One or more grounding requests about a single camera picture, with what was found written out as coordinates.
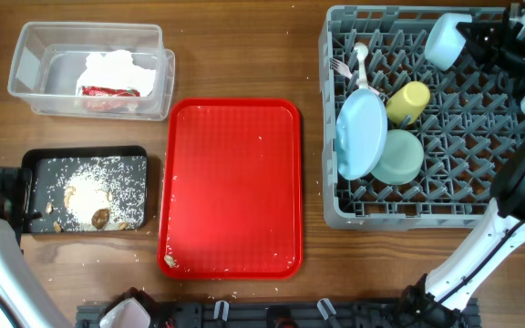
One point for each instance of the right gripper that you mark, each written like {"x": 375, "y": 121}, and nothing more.
{"x": 494, "y": 41}

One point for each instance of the light blue bowl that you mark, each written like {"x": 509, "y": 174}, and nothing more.
{"x": 444, "y": 42}

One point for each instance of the yellow plastic cup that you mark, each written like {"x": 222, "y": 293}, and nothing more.
{"x": 408, "y": 101}

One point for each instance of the white plastic spoon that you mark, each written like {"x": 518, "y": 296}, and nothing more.
{"x": 362, "y": 53}

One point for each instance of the light green bowl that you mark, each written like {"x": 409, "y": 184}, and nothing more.
{"x": 401, "y": 159}

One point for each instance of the light blue plate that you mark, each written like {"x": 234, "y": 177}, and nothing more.
{"x": 361, "y": 129}

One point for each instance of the white plastic fork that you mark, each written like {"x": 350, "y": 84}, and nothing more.
{"x": 342, "y": 69}

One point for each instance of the white napkin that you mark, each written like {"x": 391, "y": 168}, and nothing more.
{"x": 116, "y": 70}

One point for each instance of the red strawberry snack wrapper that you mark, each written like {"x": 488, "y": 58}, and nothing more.
{"x": 106, "y": 105}

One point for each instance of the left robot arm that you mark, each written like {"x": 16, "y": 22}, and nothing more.
{"x": 24, "y": 302}

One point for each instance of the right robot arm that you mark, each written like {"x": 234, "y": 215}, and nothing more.
{"x": 439, "y": 297}

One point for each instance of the grey dishwasher rack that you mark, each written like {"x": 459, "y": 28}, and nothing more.
{"x": 470, "y": 128}

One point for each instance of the red serving tray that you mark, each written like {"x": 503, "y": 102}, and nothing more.
{"x": 232, "y": 196}

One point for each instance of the clear plastic bin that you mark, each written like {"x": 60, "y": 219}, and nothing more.
{"x": 50, "y": 56}

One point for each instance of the black plastic bin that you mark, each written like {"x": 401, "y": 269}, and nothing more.
{"x": 85, "y": 152}

